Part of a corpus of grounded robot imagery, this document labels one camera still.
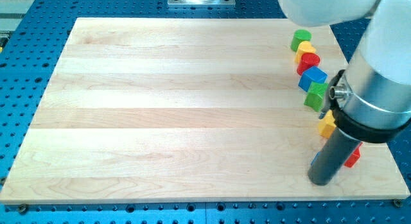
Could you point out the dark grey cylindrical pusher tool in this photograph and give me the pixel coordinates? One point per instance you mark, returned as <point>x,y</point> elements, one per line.
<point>334,153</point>

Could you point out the green star block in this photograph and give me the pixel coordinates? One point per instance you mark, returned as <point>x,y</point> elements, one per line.
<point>315,95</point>

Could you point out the yellow pentagon block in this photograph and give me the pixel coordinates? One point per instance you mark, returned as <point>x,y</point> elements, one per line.
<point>327,125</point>

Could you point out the blue triangle block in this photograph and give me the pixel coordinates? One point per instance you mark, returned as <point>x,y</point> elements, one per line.
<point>315,158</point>

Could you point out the blue cube block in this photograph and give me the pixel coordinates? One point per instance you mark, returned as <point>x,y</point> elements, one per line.
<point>313,74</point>

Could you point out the red cylinder block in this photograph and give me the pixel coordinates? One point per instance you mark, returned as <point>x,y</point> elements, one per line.
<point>307,60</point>

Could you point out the light wooden board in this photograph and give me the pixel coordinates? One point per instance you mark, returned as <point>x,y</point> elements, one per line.
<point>182,110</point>

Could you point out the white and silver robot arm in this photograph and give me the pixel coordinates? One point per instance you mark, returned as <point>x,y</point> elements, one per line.
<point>370,100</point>

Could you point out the green cylinder block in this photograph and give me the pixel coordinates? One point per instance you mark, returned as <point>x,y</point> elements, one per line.
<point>298,37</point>

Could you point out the yellow heart block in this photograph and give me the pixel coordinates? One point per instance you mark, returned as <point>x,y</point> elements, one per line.
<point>304,47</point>

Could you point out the red star block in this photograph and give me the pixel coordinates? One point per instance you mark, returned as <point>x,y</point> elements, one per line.
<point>354,157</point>

